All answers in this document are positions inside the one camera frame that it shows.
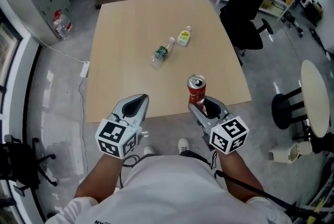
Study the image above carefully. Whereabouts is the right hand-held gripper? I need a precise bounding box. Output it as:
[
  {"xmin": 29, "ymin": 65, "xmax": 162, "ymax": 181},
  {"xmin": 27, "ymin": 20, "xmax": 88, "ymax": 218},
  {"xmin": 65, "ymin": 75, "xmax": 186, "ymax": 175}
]
[{"xmin": 188, "ymin": 96, "xmax": 250, "ymax": 155}]

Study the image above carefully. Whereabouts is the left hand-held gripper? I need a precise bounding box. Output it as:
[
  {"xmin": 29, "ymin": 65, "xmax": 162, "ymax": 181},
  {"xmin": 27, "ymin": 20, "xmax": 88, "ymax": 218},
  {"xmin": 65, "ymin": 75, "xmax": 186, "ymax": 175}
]
[{"xmin": 95, "ymin": 93, "xmax": 150, "ymax": 160}]

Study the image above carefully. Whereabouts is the red soda can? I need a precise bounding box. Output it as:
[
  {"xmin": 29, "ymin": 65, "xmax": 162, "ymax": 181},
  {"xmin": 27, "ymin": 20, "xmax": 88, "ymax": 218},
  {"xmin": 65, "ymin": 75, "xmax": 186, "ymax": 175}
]
[{"xmin": 186, "ymin": 74, "xmax": 207, "ymax": 111}]

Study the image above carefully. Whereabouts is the green label plastic bottle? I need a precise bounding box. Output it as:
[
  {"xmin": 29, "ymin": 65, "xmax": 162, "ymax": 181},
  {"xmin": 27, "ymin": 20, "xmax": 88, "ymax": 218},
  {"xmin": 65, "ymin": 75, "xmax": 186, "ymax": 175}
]
[{"xmin": 149, "ymin": 37, "xmax": 175, "ymax": 69}]

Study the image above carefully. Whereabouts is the small beige trash bin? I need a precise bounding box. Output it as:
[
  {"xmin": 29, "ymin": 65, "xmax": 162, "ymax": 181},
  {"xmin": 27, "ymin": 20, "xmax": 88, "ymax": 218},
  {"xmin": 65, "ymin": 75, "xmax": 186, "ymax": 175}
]
[{"xmin": 268, "ymin": 140, "xmax": 313, "ymax": 164}]

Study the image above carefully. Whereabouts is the yellow label plastic bottle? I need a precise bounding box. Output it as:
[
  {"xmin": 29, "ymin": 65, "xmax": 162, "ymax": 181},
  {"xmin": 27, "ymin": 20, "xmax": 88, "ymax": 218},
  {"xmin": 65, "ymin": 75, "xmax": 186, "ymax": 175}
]
[{"xmin": 176, "ymin": 26, "xmax": 192, "ymax": 48}]

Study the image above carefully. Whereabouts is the person's right forearm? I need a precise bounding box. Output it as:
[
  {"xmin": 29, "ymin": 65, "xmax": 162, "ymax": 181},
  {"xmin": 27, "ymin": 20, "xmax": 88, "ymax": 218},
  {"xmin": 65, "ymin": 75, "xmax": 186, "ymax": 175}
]
[{"xmin": 216, "ymin": 151, "xmax": 264, "ymax": 204}]

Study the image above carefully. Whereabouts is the person's left forearm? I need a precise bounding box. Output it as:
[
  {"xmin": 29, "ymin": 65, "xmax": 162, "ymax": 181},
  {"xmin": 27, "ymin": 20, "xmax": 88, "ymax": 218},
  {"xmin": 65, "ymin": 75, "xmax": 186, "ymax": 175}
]
[{"xmin": 75, "ymin": 152, "xmax": 128, "ymax": 203}]

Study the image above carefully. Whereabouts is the person's right white shoe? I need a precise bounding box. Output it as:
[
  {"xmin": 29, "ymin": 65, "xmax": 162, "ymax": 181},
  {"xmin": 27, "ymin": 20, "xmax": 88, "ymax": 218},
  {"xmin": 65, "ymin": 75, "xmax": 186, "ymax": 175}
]
[{"xmin": 177, "ymin": 138, "xmax": 190, "ymax": 155}]

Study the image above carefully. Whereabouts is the white power strip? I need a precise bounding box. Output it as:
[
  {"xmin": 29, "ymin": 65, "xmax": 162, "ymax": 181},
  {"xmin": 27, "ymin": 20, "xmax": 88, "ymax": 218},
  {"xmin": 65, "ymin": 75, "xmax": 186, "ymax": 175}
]
[{"xmin": 80, "ymin": 60, "xmax": 91, "ymax": 78}]

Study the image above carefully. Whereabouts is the person's white shirt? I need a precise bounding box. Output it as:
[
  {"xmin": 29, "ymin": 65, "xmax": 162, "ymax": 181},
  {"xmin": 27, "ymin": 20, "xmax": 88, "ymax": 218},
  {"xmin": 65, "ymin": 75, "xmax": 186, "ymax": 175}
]
[{"xmin": 45, "ymin": 154, "xmax": 293, "ymax": 224}]

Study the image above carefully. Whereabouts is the round wooden table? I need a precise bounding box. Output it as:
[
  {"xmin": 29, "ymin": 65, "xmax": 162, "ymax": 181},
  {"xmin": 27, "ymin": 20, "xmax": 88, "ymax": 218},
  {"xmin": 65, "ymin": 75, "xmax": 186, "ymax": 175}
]
[{"xmin": 271, "ymin": 60, "xmax": 331, "ymax": 140}]

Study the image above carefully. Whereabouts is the large red-capped water jug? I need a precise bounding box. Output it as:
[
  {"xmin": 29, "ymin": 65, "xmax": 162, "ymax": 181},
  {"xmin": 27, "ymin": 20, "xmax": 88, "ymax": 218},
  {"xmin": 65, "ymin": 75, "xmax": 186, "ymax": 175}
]
[{"xmin": 53, "ymin": 9, "xmax": 73, "ymax": 40}]

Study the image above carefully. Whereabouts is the brown cardboard box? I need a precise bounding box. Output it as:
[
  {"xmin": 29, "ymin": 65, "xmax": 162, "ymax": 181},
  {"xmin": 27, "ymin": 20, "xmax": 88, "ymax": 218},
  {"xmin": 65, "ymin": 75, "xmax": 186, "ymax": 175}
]
[{"xmin": 260, "ymin": 0, "xmax": 275, "ymax": 11}]

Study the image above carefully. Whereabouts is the black wheeled floor device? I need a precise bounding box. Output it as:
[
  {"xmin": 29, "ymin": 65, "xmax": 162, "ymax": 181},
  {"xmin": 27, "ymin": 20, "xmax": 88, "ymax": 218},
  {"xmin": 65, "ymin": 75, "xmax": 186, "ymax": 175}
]
[{"xmin": 283, "ymin": 11, "xmax": 305, "ymax": 38}]

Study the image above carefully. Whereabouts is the black-framed window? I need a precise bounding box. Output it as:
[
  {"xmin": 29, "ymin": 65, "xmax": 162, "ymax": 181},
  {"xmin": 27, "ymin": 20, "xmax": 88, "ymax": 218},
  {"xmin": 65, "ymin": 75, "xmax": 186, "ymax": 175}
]
[{"xmin": 0, "ymin": 13, "xmax": 24, "ymax": 93}]

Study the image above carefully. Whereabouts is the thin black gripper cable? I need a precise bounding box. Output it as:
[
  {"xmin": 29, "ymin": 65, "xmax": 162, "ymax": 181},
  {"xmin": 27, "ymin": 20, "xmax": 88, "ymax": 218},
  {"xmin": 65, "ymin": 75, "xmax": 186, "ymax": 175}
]
[{"xmin": 118, "ymin": 154, "xmax": 157, "ymax": 190}]

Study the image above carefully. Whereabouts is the white power cable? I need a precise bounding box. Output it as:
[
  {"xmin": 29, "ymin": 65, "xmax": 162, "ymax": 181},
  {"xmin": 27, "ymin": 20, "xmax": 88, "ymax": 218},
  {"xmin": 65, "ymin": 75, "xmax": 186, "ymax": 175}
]
[
  {"xmin": 78, "ymin": 76, "xmax": 88, "ymax": 176},
  {"xmin": 33, "ymin": 36, "xmax": 88, "ymax": 63}
]

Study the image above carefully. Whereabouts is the thick black gripper cable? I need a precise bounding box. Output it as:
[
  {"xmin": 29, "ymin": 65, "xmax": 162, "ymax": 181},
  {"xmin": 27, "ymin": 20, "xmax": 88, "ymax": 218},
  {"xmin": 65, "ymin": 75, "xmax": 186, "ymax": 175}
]
[{"xmin": 215, "ymin": 170, "xmax": 334, "ymax": 218}]

